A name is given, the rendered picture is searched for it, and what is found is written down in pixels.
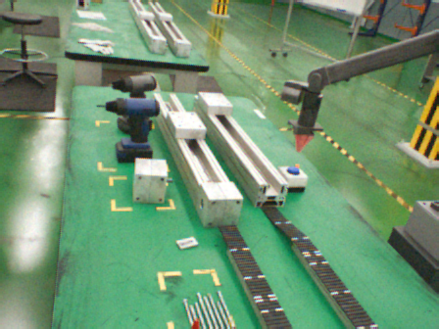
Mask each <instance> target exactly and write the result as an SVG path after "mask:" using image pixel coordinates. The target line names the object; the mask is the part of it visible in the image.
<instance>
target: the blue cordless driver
mask: <svg viewBox="0 0 439 329"><path fill-rule="evenodd" d="M97 107H106V112H111V113H114V114H117V116H123V115H125V116H126V117H127V118H126V119H127V124H128V126H130V137H122V140H121V142H117V143H116V144H115V151H116V156H117V159H118V163H135V159H153V149H152V147H151V145H150V142H148V135H149V127H148V118H152V117H153V116H155V117H157V116H158V115H159V113H160V103H159V101H158V100H155V101H154V99H132V98H125V99H124V98H117V100H115V101H108V102H106V105H97ZM146 117H147V118H146Z"/></svg>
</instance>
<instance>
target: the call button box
mask: <svg viewBox="0 0 439 329"><path fill-rule="evenodd" d="M277 171H278V172H279V174H281V176H282V177H283V178H284V179H285V180H286V182H287V183H288V184H289V186H288V188H287V187H286V189H287V190H288V191H287V193H302V192H304V191H305V189H306V184H307V182H308V176H307V175H306V174H305V173H304V172H303V171H302V170H301V169H299V173H297V174H295V173H292V172H289V171H288V167H278V168H277Z"/></svg>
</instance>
